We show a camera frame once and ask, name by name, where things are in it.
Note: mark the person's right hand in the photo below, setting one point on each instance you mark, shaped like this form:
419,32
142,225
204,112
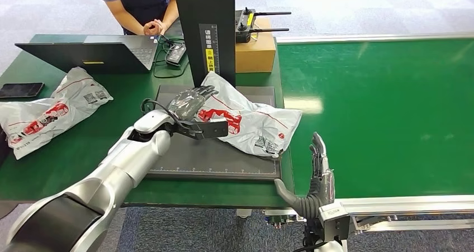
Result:
151,28

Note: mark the black smartphone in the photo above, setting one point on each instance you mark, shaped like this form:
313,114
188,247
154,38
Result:
20,89

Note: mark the brown cardboard box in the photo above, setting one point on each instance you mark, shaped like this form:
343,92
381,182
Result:
255,54

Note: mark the black remote controller with antennas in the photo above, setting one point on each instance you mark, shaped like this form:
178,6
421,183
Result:
242,28

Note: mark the green conveyor belt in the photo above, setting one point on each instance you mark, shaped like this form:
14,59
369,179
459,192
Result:
389,113

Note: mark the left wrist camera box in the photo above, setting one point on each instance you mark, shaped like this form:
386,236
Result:
213,129

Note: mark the grey poly mailer package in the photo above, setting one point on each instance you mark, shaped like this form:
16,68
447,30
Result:
255,124
55,113

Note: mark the dark grey laptop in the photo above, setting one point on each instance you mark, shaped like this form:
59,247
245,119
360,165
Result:
92,56

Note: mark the dark scanner base plate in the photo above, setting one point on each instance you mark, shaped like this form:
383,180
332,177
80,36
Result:
207,161

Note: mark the person's right forearm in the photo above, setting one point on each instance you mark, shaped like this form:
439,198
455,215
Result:
126,17

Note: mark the black scanner column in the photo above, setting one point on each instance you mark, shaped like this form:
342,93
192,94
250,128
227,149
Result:
203,6

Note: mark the green table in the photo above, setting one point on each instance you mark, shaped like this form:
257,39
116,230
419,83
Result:
92,135

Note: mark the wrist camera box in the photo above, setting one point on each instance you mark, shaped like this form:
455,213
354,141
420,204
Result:
335,220
213,129

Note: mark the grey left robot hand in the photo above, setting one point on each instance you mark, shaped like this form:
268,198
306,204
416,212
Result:
190,102

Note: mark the person's left forearm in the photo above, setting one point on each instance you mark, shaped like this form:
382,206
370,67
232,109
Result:
171,9

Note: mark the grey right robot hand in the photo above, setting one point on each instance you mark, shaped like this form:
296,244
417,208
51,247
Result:
320,183

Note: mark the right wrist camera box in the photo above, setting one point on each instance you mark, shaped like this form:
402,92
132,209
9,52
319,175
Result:
335,220

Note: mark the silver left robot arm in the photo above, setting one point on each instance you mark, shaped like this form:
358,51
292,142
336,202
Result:
111,176

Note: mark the person's left hand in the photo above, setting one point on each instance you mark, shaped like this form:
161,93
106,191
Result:
163,28

